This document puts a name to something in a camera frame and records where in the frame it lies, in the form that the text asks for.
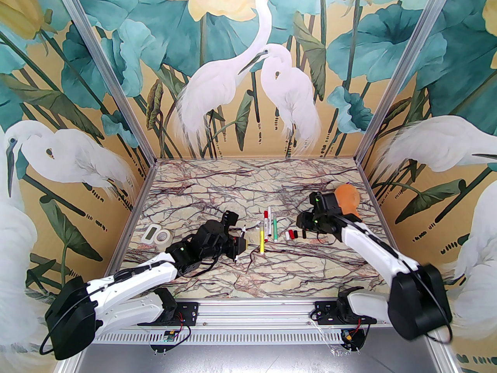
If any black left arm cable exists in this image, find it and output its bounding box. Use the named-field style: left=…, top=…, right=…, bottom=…
left=40, top=317, right=59, bottom=356

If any aluminium table edge rail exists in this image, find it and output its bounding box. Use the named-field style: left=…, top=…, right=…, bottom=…
left=97, top=301, right=375, bottom=328

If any aluminium frame post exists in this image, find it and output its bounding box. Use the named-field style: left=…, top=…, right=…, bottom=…
left=50, top=0, right=158, bottom=161
left=356, top=0, right=457, bottom=161

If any black marker pen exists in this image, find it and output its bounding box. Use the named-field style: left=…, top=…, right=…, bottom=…
left=234, top=227, right=248, bottom=264

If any orange plush toy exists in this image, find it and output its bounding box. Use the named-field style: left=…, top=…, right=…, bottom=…
left=334, top=184, right=361, bottom=220

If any perforated metal strip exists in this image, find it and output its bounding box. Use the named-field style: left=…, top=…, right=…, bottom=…
left=93, top=329, right=344, bottom=345

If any red black power wire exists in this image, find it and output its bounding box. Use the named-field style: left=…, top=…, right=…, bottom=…
left=173, top=312, right=191, bottom=343
left=349, top=319, right=369, bottom=343

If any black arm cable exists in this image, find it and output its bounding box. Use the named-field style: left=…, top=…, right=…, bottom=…
left=40, top=317, right=59, bottom=356
left=425, top=313, right=454, bottom=344

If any grey metal base sheet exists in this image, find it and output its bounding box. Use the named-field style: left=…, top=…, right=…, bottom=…
left=80, top=343, right=447, bottom=373

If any aluminium table side rail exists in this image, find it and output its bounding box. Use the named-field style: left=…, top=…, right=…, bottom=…
left=103, top=160, right=158, bottom=282
left=355, top=160, right=396, bottom=248

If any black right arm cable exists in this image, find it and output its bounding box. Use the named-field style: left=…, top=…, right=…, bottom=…
left=425, top=313, right=454, bottom=344

